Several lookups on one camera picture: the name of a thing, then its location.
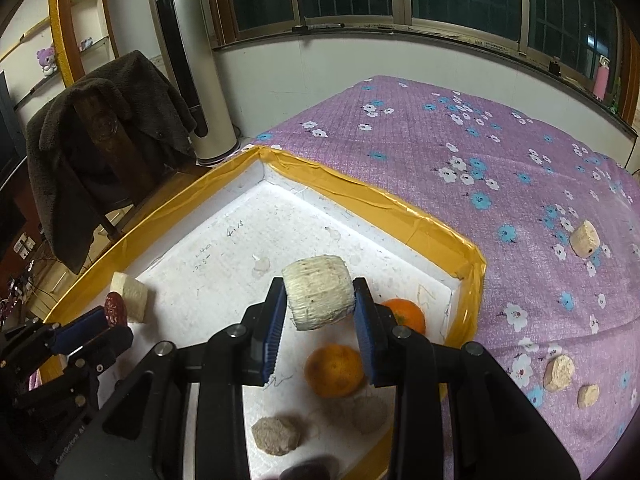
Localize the large white yam chunk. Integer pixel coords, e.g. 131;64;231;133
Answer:
281;255;357;332

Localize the large dull orange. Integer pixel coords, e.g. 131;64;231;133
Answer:
304;343;366;399

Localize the wooden chair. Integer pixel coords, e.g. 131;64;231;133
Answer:
72;95;211;241

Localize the yellow-framed wall shelf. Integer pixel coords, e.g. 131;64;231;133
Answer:
0;0;121;111

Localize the wooden television cabinet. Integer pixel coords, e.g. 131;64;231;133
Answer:
0;185;66;321

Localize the silver tower air conditioner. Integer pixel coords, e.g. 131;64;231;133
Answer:
144;0;240;166

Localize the beige yam chunk with holes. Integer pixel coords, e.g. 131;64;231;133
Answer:
570;220;600;258

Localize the dark plum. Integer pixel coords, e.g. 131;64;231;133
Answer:
280;456;341;480

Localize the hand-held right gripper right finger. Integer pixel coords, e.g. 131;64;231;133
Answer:
352;277;583;480

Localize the purple plush toy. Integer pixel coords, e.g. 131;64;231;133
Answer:
36;46;58;77

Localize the pink bottle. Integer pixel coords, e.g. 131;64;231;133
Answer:
593;56;612;101

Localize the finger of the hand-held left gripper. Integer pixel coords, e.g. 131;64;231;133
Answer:
0;308;109;361
12;326;135;411

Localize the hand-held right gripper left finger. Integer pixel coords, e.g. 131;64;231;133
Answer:
50;276;290;480

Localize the small bright orange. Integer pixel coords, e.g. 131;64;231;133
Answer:
380;298;427;336

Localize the red date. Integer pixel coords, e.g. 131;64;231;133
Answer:
104;292;130;328

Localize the black television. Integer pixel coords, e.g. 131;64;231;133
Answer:
0;70;28;191

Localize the white foam tray yellow rim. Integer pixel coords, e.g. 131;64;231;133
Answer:
37;145;488;480

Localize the purple floral bedsheet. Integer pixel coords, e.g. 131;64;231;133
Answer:
27;75;640;480

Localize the dark brown fleece coat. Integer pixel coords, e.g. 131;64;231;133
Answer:
26;50;198;276

